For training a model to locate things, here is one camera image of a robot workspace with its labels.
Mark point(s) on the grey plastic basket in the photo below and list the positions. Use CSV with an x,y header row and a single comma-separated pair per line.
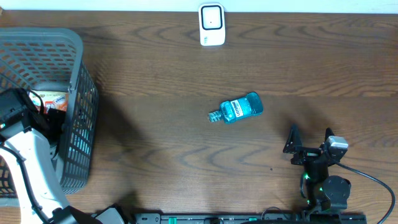
x,y
51,59

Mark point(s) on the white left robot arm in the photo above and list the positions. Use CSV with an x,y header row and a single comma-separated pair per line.
x,y
25,136

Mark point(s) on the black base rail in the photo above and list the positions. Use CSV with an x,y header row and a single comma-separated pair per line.
x,y
115,214

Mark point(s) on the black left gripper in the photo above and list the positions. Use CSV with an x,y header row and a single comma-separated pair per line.
x,y
57,116

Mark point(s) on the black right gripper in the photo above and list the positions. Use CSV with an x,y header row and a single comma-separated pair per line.
x,y
307,154

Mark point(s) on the cream wet wipes pack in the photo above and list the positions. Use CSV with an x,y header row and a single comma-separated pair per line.
x,y
49,99

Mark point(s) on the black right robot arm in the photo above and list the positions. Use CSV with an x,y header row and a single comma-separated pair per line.
x,y
324,192

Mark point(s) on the blue mouthwash bottle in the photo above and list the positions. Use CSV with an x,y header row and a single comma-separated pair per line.
x,y
238,109

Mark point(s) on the white barcode scanner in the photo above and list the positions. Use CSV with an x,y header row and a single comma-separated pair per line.
x,y
212,24

